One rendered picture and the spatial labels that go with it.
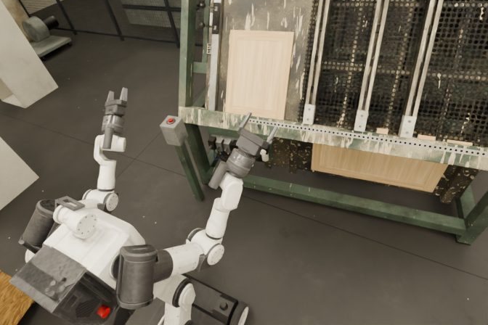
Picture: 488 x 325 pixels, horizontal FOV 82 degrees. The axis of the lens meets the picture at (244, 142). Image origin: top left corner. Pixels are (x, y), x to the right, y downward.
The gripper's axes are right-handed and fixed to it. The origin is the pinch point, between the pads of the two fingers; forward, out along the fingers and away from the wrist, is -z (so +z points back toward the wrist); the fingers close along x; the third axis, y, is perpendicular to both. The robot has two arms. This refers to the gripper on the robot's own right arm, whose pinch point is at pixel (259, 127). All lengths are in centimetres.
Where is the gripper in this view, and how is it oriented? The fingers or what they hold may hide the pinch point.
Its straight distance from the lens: 99.9
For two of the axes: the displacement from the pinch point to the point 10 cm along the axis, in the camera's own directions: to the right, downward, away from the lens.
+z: -4.7, 8.7, 1.1
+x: -8.4, -4.9, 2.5
